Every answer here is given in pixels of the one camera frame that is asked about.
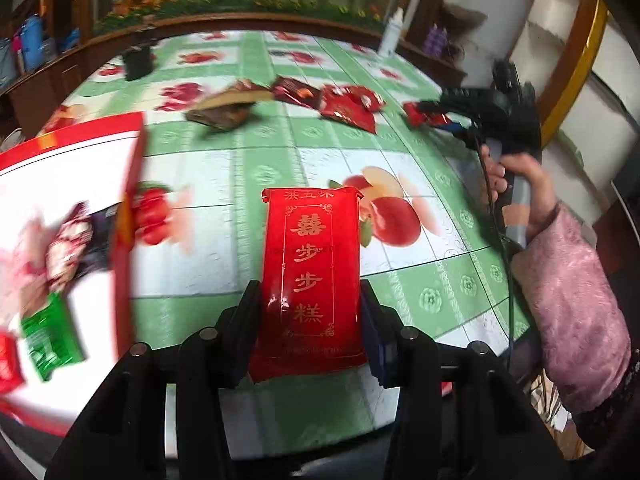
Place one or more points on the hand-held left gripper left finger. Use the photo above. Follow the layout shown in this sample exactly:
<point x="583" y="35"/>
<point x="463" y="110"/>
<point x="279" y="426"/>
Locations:
<point x="245" y="332"/>

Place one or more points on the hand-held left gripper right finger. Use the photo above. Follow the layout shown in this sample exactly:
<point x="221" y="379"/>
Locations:
<point x="372" y="342"/>

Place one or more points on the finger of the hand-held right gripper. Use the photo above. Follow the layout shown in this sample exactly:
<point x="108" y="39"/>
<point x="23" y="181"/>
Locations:
<point x="450" y="119"/>
<point x="462" y="95"/>

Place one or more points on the small red snack packet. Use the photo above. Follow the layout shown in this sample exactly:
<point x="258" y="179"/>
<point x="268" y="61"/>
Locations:
<point x="415" y="115"/>

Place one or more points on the red gold-print snack packet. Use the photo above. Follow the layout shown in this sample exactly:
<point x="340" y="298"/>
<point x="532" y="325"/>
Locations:
<point x="310" y="270"/>

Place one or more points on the dark red chocolate packet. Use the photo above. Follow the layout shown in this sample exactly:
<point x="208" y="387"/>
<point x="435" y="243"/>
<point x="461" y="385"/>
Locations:
<point x="297" y="91"/>

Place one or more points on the brown snack packet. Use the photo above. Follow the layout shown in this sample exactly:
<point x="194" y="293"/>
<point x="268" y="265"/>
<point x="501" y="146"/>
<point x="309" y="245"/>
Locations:
<point x="235" y="95"/>

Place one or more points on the dark brown gold-edged packet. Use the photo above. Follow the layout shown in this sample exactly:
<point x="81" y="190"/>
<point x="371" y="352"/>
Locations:
<point x="215" y="117"/>

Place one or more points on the red gift box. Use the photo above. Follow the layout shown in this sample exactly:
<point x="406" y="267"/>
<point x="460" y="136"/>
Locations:
<point x="60" y="180"/>

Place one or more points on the person's right forearm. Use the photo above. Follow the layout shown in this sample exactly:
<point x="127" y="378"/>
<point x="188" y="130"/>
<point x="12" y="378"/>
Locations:
<point x="575" y="310"/>

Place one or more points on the person's right hand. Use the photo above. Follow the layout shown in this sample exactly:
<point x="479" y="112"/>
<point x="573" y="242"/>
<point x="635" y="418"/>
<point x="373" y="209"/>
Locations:
<point x="535" y="185"/>

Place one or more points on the purple bottle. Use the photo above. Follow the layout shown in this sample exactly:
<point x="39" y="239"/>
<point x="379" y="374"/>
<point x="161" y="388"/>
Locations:
<point x="441" y="41"/>
<point x="430" y="42"/>

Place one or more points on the red white-print snack packet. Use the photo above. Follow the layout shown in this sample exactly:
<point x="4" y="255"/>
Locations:
<point x="347" y="117"/>
<point x="357" y="97"/>

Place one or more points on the white spray bottle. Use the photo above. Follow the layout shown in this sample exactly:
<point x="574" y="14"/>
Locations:
<point x="391" y="32"/>

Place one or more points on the fruit print tablecloth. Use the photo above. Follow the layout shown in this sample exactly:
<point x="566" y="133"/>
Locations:
<point x="320" y="155"/>

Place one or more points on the dark picture-print snack packet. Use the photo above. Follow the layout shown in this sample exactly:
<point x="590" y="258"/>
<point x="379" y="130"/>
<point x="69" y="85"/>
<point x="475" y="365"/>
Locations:
<point x="82" y="245"/>

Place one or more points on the green snack packet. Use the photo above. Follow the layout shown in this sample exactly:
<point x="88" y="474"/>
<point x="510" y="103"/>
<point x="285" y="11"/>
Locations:
<point x="50" y="335"/>

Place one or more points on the pink white snack packet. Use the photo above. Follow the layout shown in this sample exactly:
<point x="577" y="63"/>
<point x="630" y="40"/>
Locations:
<point x="25" y="265"/>

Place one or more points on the plain red snack packet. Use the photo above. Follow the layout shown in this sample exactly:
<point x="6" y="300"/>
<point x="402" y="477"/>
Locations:
<point x="7" y="365"/>

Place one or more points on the black container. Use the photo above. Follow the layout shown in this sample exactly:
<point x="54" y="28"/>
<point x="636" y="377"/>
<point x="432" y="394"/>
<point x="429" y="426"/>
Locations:
<point x="137" y="62"/>

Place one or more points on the wooden sideboard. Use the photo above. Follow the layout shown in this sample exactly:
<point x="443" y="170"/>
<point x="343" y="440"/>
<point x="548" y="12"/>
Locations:
<point x="45" y="90"/>

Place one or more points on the blue thermos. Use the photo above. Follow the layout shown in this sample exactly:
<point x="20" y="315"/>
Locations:
<point x="34" y="42"/>

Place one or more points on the gold wooden arch frame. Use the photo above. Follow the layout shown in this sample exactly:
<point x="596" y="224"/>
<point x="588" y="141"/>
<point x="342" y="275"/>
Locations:
<point x="575" y="60"/>

